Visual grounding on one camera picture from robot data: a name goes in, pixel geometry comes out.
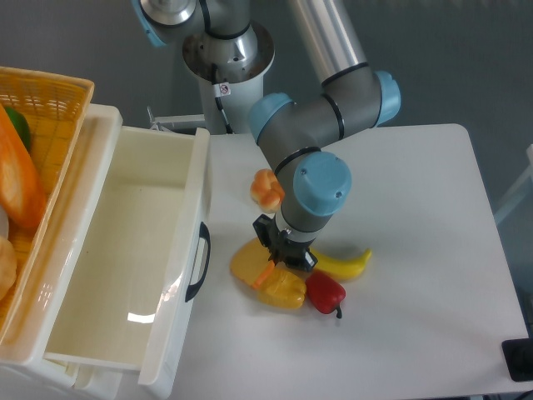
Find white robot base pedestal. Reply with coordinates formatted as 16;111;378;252
182;21;275;134

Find toasted bread slice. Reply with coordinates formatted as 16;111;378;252
230;238;276;289

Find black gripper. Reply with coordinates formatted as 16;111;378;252
252;214;318;273

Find red bell pepper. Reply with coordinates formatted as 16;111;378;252
306;271;346;319

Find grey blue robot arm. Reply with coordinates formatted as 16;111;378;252
133;1;401;272

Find yellow woven basket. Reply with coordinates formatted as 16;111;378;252
1;67;94;338

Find yellow banana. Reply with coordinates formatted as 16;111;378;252
311;248;372;281

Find yellow bell pepper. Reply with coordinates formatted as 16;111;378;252
257;268;306;309

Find black device at edge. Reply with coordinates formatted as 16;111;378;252
501;338;532;382

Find orange baguette loaf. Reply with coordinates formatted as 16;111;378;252
1;107;47;229

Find round bun in basket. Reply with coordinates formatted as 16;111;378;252
0;237;17;300

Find green pepper in basket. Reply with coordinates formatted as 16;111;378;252
4;106;32;152

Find black drawer handle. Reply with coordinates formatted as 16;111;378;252
185;222;212;303

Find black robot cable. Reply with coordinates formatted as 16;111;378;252
211;62;234;135

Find braided bread roll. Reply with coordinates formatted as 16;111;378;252
250;169;285;213

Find white drawer cabinet frame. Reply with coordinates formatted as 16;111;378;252
1;104;122;399

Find white plastic drawer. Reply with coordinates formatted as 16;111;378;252
45;127;211;399

